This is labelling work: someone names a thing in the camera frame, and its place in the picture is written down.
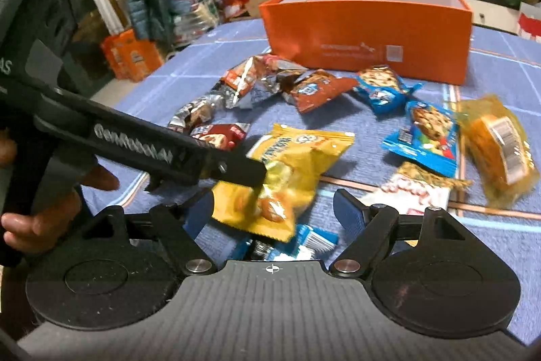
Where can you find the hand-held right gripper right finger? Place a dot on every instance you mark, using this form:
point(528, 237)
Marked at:
point(346, 213)

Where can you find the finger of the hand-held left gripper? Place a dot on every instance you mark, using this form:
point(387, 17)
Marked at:
point(169, 182)
point(236, 170)

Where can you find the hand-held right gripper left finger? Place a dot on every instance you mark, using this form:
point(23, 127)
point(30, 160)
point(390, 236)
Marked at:
point(199, 213)

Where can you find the small red-brown snack packet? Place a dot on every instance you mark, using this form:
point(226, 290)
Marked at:
point(219, 133)

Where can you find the blue white wafer packet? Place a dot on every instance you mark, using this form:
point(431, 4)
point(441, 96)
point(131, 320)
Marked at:
point(308, 241)

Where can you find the yellow snack packet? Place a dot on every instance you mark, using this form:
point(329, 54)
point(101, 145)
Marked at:
point(291, 158)

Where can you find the brown silver cake packet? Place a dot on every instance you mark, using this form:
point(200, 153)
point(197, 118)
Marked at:
point(196, 112)

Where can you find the white snack packet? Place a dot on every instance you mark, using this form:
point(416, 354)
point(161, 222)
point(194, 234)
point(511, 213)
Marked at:
point(416, 192)

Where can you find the blue cookie packet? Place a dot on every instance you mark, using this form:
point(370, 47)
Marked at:
point(378, 88)
point(427, 132)

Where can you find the brown cookie packet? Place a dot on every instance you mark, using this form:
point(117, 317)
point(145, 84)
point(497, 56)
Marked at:
point(319, 90)

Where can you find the clear yellow cake packet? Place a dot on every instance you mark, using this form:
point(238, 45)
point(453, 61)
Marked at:
point(498, 149)

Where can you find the orange cardboard box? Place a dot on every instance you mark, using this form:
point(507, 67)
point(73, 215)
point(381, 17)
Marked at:
point(367, 44)

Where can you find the person's left hand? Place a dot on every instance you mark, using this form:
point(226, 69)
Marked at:
point(42, 221)

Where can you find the blue plaid tablecloth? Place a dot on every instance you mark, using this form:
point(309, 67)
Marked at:
point(363, 164)

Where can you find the orange drink crates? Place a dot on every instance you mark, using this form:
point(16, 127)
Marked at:
point(131, 52)

